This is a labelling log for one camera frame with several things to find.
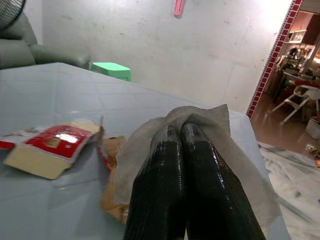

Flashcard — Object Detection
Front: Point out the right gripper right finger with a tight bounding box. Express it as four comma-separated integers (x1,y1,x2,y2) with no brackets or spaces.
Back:
180,120,266,240

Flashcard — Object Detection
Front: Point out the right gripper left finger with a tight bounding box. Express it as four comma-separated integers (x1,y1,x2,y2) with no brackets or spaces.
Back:
123,124,188,240

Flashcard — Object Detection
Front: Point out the red white carton box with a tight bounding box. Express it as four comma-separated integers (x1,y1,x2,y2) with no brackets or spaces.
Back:
0,119,104,181

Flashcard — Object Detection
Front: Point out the white storage box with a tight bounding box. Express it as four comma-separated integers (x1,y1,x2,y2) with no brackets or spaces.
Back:
305,116,320,140

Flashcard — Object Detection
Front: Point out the green plastic stool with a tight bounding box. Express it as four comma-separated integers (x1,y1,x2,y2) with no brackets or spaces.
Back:
89,61,132,82

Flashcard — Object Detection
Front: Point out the white high chair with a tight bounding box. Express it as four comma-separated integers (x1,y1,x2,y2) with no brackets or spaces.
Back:
271,84,320,126

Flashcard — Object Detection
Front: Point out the red tile door trim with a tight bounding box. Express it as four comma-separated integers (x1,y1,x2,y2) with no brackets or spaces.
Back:
246,0,305,124

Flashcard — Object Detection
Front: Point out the large grey plastic table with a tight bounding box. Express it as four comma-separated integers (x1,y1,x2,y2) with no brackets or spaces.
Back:
0,61,273,240

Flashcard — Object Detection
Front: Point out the grey green sofa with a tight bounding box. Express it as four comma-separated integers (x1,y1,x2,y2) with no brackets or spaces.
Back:
0,12,92,71

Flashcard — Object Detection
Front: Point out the black standing fan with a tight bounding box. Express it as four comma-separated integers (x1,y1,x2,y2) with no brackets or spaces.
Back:
0,0,27,32

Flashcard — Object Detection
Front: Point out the pink plastic wall hanger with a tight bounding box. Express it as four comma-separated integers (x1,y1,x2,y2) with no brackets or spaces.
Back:
173,0,189,18

